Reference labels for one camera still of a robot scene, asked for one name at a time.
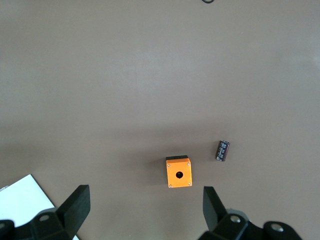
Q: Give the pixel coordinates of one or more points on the dark cylindrical capacitor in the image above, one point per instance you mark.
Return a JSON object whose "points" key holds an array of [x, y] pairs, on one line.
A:
{"points": [[222, 151]]}

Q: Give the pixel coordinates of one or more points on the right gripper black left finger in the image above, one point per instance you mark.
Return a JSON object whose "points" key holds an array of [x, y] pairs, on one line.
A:
{"points": [[75, 207]]}

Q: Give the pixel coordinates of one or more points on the orange box with round hole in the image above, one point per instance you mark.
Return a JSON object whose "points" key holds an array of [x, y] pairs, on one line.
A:
{"points": [[178, 167]]}

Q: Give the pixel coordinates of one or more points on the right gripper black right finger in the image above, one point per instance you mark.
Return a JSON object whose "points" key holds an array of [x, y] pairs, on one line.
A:
{"points": [[212, 210]]}

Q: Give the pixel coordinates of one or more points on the white drawer cabinet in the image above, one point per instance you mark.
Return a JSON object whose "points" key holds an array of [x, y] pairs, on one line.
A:
{"points": [[22, 200]]}

